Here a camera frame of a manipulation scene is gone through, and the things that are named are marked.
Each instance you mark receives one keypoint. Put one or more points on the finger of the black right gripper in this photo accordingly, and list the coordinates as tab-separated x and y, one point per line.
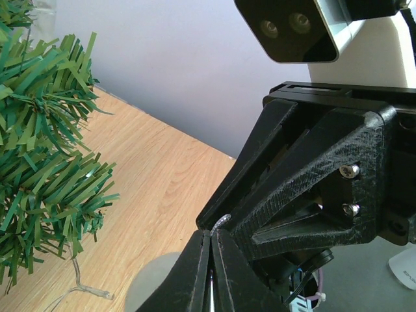
262	145

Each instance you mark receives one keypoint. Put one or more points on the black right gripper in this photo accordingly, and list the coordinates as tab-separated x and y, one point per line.
345	174

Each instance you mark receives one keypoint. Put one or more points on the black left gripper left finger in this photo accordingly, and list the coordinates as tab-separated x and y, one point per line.
186	287

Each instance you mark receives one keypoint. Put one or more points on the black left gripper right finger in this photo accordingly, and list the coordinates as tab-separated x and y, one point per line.
236	287

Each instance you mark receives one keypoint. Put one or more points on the small green christmas tree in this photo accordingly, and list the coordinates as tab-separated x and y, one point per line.
54	189

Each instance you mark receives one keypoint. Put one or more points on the white glossy ball ornament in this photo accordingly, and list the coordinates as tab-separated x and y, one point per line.
148	279

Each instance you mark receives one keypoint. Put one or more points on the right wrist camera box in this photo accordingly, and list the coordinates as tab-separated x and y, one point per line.
368	43

